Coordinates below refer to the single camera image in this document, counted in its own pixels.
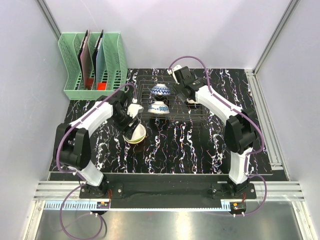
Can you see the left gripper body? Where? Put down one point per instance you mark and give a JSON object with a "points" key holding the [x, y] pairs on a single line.
{"points": [[126, 129]]}

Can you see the green patterned bowl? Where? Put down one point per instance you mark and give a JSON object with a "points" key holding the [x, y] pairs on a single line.
{"points": [[137, 136]]}

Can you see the blue floral white bowl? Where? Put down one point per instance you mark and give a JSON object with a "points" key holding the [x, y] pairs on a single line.
{"points": [[159, 108]]}

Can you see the cream mandala pattern bowl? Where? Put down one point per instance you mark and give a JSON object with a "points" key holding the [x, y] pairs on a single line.
{"points": [[191, 101]]}

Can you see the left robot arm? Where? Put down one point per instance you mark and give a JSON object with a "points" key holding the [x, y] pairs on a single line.
{"points": [[72, 147]]}

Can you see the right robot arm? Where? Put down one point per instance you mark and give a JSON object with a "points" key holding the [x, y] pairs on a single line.
{"points": [[240, 132]]}

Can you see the black marble pattern mat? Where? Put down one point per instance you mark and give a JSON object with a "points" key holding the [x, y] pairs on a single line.
{"points": [[182, 147]]}

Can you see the blue zigzag pattern bowl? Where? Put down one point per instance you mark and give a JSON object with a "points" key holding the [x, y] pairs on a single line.
{"points": [[160, 90]]}

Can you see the dark red block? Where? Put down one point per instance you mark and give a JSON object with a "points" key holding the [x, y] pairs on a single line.
{"points": [[89, 83]]}

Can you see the green plastic file organizer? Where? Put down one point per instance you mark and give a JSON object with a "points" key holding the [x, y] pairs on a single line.
{"points": [[115, 64]]}

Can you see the light blue board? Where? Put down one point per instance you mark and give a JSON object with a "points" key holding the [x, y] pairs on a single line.
{"points": [[98, 59]]}

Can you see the left orange connector box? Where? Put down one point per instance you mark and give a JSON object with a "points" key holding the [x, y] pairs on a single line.
{"points": [[103, 205]]}

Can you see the orange connector box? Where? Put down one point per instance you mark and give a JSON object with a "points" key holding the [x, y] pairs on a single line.
{"points": [[238, 206], [103, 205]]}

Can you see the right orange connector box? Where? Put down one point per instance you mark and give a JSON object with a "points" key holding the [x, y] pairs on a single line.
{"points": [[238, 206]]}

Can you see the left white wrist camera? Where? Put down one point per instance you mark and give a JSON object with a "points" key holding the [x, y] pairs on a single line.
{"points": [[134, 109]]}

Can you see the wire dish rack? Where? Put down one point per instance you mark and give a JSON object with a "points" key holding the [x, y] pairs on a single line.
{"points": [[178, 110]]}

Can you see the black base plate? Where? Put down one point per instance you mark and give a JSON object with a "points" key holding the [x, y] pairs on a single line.
{"points": [[173, 202]]}

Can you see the aluminium frame rail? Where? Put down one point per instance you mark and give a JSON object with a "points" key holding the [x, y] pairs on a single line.
{"points": [[273, 190]]}

